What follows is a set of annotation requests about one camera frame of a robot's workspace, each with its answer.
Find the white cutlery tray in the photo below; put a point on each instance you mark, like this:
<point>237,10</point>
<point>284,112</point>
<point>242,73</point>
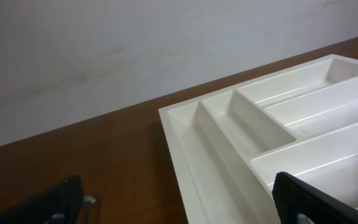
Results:
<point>228,146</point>

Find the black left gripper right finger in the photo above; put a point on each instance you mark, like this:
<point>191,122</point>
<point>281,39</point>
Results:
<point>298,202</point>

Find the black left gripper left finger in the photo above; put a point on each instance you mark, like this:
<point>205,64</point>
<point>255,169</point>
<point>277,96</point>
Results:
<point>60,203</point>

